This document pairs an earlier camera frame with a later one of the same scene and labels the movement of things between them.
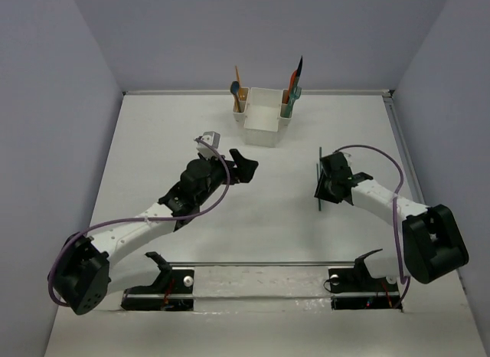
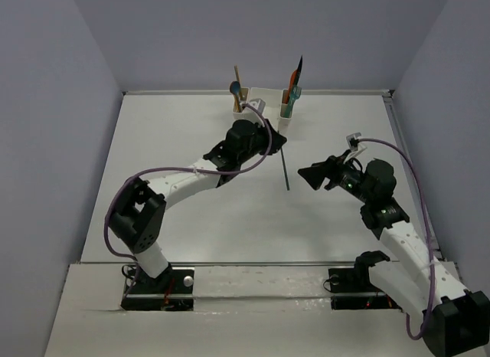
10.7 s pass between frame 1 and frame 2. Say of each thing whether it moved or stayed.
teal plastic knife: stayed
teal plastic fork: stayed
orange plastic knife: stayed
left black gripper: moved
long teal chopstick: moved
